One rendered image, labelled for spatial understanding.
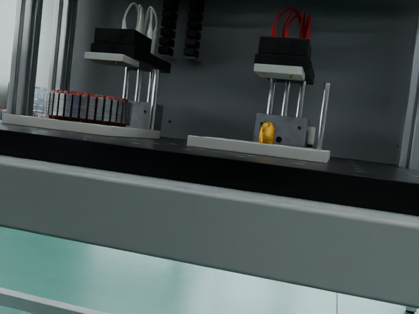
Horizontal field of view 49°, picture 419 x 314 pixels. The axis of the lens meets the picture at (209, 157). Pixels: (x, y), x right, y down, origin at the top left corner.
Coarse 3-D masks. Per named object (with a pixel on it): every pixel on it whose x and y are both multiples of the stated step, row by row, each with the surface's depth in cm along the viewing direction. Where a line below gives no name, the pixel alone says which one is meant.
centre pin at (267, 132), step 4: (264, 124) 54; (268, 124) 54; (272, 124) 54; (260, 128) 54; (264, 128) 54; (268, 128) 54; (272, 128) 54; (260, 132) 54; (264, 132) 54; (268, 132) 54; (272, 132) 54; (260, 136) 54; (264, 136) 54; (268, 136) 54; (272, 136) 54; (260, 140) 54; (264, 140) 54; (268, 140) 54; (272, 140) 54; (272, 144) 54
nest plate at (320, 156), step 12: (192, 144) 50; (204, 144) 49; (216, 144) 49; (228, 144) 48; (240, 144) 48; (252, 144) 48; (264, 144) 47; (276, 156) 47; (288, 156) 47; (300, 156) 46; (312, 156) 46; (324, 156) 46
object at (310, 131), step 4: (308, 128) 66; (312, 128) 66; (308, 132) 66; (312, 132) 66; (308, 136) 66; (312, 136) 66; (308, 140) 66; (312, 140) 66; (308, 144) 66; (312, 144) 66
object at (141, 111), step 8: (136, 104) 72; (144, 104) 72; (136, 112) 72; (144, 112) 72; (160, 112) 75; (136, 120) 72; (144, 120) 72; (160, 120) 76; (144, 128) 72; (160, 128) 76
